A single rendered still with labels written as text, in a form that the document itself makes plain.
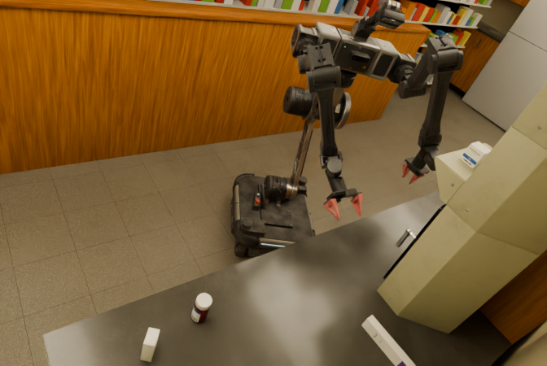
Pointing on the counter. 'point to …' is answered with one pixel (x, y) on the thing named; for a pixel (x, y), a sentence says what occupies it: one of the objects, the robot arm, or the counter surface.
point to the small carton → (474, 154)
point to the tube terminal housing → (475, 238)
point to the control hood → (452, 173)
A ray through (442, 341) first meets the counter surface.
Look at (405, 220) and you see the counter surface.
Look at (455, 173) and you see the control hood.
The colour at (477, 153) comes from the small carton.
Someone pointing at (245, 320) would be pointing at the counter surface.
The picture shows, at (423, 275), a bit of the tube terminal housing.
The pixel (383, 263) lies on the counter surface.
